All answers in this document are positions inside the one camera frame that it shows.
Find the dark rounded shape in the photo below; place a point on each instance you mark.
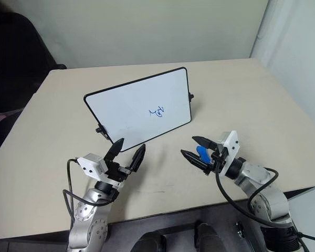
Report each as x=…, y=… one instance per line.
x=148, y=242
x=208, y=237

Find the black chair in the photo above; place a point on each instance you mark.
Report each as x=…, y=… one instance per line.
x=15, y=65

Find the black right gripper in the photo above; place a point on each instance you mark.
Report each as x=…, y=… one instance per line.
x=218, y=158

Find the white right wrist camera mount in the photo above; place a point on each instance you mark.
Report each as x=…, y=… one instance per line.
x=232, y=147

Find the small black floor object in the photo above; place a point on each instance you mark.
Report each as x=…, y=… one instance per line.
x=239, y=229

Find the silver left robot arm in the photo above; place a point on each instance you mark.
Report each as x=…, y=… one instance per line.
x=89, y=210

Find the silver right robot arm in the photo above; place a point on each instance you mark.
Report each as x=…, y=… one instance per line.
x=254, y=173

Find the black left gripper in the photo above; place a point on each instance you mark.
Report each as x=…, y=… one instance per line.
x=116, y=172

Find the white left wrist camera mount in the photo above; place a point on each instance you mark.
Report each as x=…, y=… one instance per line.
x=90, y=166

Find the blue marker cap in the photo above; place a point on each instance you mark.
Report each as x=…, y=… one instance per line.
x=203, y=154

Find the black-framed whiteboard with stand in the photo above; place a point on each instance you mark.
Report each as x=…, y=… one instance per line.
x=139, y=105

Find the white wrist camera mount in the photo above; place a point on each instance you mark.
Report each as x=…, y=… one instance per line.
x=90, y=166
x=232, y=147

